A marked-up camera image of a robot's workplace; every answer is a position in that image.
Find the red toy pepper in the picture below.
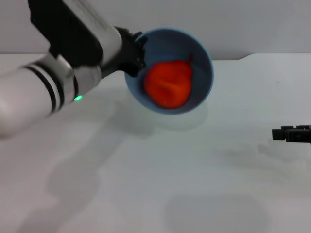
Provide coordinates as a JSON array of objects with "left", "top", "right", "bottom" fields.
[{"left": 143, "top": 54, "right": 194, "bottom": 109}]

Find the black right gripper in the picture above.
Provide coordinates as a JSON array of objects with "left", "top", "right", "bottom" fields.
[{"left": 272, "top": 125, "right": 311, "bottom": 144}]

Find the blue plastic bowl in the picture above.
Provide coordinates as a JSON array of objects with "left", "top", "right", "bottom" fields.
[{"left": 123, "top": 27, "right": 214, "bottom": 116}]

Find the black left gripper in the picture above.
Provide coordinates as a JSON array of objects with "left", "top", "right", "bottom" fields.
[{"left": 101, "top": 26, "right": 148, "bottom": 78}]

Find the left wrist camera housing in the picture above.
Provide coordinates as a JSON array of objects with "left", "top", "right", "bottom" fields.
[{"left": 27, "top": 0, "right": 122, "bottom": 81}]

